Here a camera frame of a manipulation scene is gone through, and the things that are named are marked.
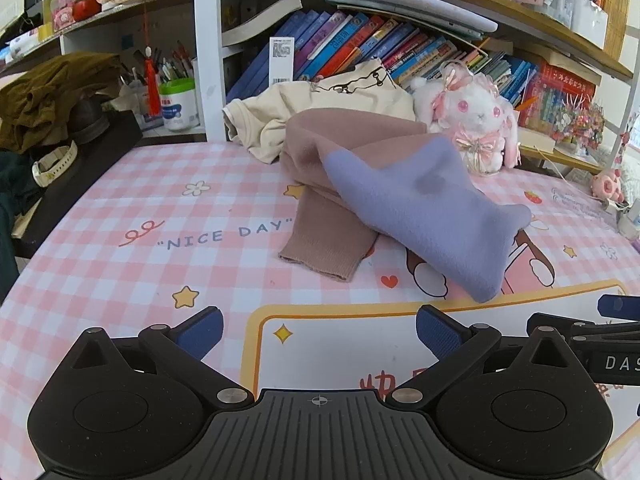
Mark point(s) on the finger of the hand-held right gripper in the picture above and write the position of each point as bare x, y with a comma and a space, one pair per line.
620, 306
600, 332

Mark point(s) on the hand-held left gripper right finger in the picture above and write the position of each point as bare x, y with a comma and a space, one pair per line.
440, 332

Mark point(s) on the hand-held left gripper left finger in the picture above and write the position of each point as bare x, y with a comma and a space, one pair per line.
200, 332

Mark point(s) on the purple and mauve sweater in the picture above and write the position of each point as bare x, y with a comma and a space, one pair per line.
400, 195

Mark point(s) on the pink checked printed mat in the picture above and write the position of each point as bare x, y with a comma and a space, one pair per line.
150, 240

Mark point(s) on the pink pig plush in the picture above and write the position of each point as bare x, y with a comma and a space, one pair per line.
607, 185

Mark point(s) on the thin straw stick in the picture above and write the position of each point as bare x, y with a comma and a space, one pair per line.
565, 172

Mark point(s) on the white flat box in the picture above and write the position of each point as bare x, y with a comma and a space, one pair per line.
537, 141

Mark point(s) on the colourful flower bouquet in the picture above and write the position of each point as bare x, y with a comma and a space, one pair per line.
582, 125

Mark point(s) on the red printed box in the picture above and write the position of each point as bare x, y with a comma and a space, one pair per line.
555, 95

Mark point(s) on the cream wrist watch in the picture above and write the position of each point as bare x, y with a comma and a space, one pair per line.
67, 152

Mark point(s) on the white and pink rabbit plush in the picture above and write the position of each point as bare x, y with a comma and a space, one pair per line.
480, 110

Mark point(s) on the cream garment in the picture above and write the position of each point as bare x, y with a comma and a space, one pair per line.
280, 110

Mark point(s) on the black round object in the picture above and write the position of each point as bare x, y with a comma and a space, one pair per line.
90, 120

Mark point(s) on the clear pen holder with pens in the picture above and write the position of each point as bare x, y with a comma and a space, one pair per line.
135, 95

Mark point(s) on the red tassel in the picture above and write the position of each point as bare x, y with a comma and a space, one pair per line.
151, 85

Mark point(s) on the white bookshelf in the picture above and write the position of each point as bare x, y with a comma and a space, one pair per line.
210, 60

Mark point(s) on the white narrow box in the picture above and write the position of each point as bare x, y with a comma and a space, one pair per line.
281, 60

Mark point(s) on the olive green cloth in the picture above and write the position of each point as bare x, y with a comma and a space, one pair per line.
50, 90

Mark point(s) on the white storage boxes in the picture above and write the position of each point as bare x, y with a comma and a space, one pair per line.
587, 17

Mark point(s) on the row of books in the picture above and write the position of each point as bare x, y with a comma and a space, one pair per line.
350, 40

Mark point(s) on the white tablet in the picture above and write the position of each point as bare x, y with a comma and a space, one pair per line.
435, 7

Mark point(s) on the red pot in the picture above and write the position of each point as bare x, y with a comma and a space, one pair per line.
86, 9

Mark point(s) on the pink small box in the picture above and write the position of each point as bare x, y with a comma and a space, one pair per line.
62, 12

